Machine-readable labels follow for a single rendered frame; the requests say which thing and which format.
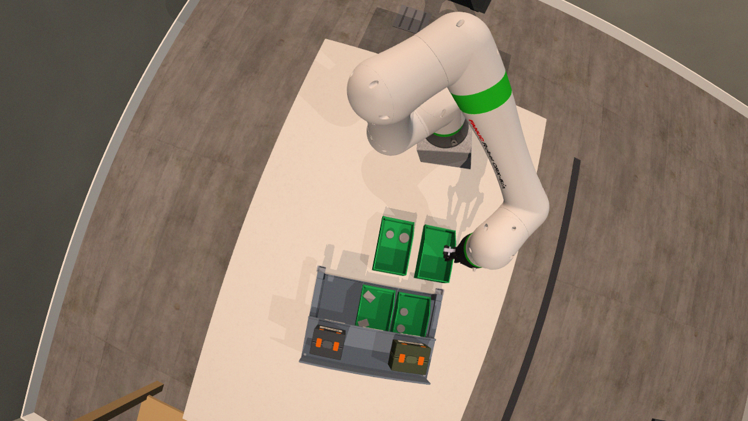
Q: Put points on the grey storage shelf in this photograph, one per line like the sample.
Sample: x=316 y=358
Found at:
x=366 y=351

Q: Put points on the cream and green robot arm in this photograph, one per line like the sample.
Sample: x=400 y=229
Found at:
x=448 y=76

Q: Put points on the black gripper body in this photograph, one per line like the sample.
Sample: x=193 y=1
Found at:
x=457 y=254

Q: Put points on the green open-front bin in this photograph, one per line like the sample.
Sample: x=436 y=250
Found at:
x=379 y=311
x=391 y=255
x=416 y=321
x=433 y=266

